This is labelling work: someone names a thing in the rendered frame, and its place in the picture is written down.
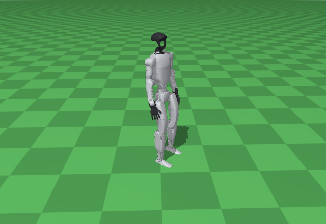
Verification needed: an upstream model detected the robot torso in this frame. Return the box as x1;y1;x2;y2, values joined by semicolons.
150;50;171;103

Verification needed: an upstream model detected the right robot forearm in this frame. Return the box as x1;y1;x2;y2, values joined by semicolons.
146;80;155;106

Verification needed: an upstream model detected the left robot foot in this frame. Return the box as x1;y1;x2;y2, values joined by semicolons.
165;145;181;154

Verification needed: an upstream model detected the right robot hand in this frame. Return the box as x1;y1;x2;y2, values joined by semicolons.
149;101;162;120

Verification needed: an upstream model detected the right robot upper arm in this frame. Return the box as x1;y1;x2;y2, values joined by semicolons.
145;57;156;86

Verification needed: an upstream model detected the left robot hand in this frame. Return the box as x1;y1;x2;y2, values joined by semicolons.
173;88;180;104

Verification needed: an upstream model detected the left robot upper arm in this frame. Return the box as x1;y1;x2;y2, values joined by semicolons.
168;52;175;77

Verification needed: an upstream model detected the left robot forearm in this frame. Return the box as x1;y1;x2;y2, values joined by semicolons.
170;75;177;92

